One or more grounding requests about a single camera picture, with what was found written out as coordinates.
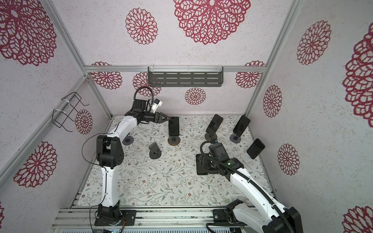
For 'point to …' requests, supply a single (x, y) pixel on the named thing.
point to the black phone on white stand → (257, 147)
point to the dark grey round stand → (155, 152)
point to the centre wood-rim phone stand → (174, 140)
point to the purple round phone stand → (235, 138)
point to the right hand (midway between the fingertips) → (204, 156)
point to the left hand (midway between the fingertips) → (167, 120)
